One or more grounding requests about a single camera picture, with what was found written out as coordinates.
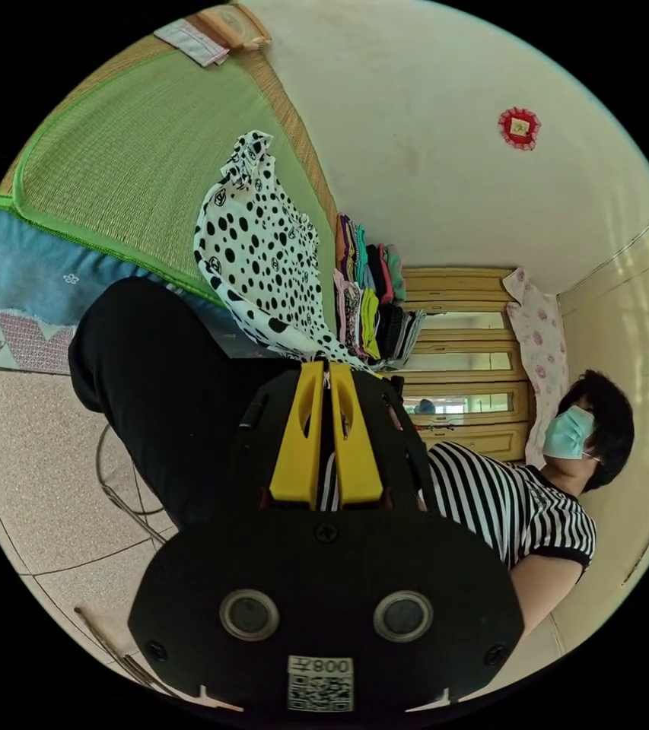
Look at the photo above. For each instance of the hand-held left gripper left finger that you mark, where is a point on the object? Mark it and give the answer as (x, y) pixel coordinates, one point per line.
(293, 450)

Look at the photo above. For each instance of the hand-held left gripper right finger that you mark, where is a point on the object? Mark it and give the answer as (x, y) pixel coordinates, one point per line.
(358, 450)

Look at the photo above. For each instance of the white polka dot shirt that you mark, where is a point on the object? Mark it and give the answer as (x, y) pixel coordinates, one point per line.
(261, 251)

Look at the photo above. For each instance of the person's body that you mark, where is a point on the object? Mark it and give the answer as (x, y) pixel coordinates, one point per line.
(176, 399)

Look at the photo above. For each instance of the yellow wooden cupboard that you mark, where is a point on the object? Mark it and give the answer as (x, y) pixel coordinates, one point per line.
(467, 365)

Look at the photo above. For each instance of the pile of clothes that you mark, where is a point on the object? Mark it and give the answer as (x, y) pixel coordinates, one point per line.
(370, 296)

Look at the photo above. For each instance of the floral curtain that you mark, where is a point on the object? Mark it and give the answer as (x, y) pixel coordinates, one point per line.
(538, 342)

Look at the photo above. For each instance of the bed with green woven mat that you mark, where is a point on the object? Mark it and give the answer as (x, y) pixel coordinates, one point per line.
(130, 165)

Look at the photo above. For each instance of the white pink folded cloth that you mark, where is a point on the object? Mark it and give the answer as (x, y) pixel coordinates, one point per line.
(193, 41)

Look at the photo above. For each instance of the red round wall ornament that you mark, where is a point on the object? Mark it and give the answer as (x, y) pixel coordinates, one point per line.
(519, 129)

